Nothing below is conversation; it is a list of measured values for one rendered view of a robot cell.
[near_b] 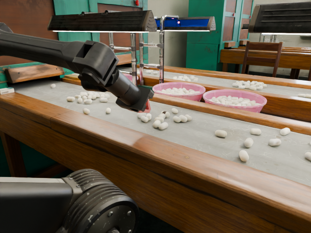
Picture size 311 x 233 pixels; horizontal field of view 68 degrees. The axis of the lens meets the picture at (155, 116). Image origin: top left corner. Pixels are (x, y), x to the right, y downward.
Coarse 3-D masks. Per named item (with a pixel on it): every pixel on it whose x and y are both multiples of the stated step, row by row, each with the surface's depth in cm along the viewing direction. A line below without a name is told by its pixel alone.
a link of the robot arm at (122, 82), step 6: (114, 72) 56; (120, 72) 56; (114, 78) 55; (120, 78) 56; (126, 78) 58; (108, 84) 56; (114, 84) 55; (120, 84) 56; (126, 84) 58; (108, 90) 57; (114, 90) 57; (120, 90) 57; (126, 90) 58
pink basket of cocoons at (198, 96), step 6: (162, 84) 126; (168, 84) 128; (174, 84) 129; (180, 84) 129; (186, 84) 128; (192, 84) 126; (156, 90) 122; (198, 90) 123; (204, 90) 112; (174, 96) 105; (180, 96) 104; (186, 96) 105; (192, 96) 106; (198, 96) 109
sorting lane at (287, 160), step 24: (48, 96) 113; (72, 96) 113; (120, 120) 83; (168, 120) 83; (192, 120) 83; (216, 120) 83; (192, 144) 66; (216, 144) 66; (240, 144) 66; (264, 144) 66; (288, 144) 66; (264, 168) 55; (288, 168) 55
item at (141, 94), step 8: (136, 88) 62; (144, 88) 64; (120, 96) 59; (128, 96) 60; (136, 96) 62; (144, 96) 63; (120, 104) 66; (128, 104) 63; (136, 104) 63; (144, 104) 62
